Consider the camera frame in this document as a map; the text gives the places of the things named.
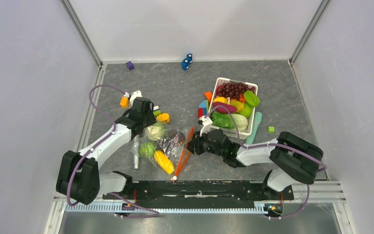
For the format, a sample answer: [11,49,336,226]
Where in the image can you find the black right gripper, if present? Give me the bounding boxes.
[183,128,224,158]

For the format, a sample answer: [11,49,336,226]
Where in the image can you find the small dark purple fruit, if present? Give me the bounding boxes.
[168,129,186,146]

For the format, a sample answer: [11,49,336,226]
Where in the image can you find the clear zip top bag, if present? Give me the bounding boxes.
[131,123,194,182]

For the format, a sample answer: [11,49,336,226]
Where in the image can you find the fake yellow corn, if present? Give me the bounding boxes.
[153,150,174,175]

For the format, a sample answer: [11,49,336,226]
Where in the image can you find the small green fake fruit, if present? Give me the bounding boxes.
[139,141,156,158]

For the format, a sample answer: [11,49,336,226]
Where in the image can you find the purple fake sweet potato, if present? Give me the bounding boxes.
[212,102,236,114]

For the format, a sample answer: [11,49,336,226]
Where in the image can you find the yellow fake starfruit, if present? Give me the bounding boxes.
[230,99,244,112]

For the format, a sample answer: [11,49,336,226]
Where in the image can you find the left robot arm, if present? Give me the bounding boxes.
[56,97,157,205]

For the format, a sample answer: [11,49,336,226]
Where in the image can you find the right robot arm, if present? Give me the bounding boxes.
[187,129,327,199]

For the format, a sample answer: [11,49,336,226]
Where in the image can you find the fake green cabbage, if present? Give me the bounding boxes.
[145,122,165,141]

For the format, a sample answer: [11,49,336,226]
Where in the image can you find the fake green lettuce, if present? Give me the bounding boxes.
[210,111,235,129]

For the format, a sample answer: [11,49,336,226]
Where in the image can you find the fake yellow lemon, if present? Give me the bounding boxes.
[213,97,228,104]

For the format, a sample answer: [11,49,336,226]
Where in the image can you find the fake green apple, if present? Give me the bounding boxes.
[237,103,253,118]

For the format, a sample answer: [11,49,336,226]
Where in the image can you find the dark red fake grapes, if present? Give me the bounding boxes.
[215,81,256,99]

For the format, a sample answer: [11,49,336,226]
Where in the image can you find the white green stacked block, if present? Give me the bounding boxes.
[153,106,162,117]

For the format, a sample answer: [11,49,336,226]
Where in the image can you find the orange toy block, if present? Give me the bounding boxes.
[120,97,130,109]

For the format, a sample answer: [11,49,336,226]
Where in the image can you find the yellow toy cylinder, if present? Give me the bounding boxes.
[156,113,170,123]

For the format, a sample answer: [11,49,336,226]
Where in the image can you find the red blue toy block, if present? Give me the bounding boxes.
[198,99,209,118]

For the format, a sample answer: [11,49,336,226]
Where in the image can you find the silver metal cylinder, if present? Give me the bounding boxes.
[132,136,140,170]

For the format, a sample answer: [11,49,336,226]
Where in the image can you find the purple toy cube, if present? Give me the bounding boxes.
[125,61,135,71]

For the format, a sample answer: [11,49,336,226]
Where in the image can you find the orange toy cup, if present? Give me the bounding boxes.
[203,91,213,103]

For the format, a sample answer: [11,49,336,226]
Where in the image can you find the blue toy car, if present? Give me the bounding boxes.
[181,53,193,71]

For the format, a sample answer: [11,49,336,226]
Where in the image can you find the small green cube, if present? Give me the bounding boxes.
[268,126,275,133]

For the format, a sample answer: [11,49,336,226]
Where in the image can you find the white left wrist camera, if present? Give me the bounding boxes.
[123,90,142,106]

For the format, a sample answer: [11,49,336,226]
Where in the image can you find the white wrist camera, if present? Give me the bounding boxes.
[123,90,142,106]
[198,116,213,136]

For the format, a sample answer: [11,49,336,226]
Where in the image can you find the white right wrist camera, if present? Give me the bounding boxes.
[198,116,213,136]

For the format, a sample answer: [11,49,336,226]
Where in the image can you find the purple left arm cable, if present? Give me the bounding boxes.
[66,84,160,220]

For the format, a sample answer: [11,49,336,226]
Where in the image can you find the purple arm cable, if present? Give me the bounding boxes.
[66,84,160,220]
[205,105,328,220]

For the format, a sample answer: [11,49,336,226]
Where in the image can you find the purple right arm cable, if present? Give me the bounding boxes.
[205,105,328,220]

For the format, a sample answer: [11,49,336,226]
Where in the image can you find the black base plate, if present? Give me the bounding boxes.
[118,180,294,209]

